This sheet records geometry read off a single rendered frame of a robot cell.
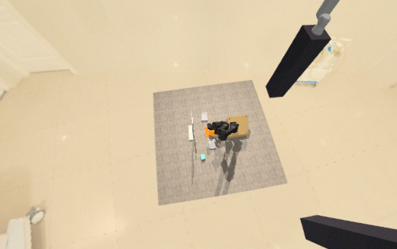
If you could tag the orange flat square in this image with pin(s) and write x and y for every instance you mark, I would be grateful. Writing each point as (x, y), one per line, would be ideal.
(209, 133)

